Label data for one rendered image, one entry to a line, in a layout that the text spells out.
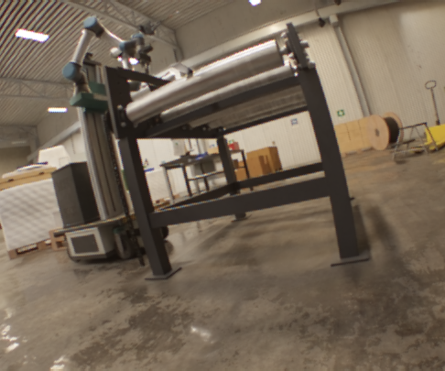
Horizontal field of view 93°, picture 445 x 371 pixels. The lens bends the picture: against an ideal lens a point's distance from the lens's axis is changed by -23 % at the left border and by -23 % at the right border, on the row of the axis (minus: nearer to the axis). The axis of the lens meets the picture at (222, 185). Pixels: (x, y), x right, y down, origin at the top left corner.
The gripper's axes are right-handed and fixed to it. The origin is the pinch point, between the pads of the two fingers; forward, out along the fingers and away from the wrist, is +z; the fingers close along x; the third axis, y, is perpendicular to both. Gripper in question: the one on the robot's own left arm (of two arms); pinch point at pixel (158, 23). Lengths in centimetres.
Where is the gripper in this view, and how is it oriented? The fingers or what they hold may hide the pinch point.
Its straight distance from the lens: 256.0
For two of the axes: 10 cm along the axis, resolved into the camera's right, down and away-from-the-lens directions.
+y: 4.1, -1.5, 9.0
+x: 2.5, 9.7, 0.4
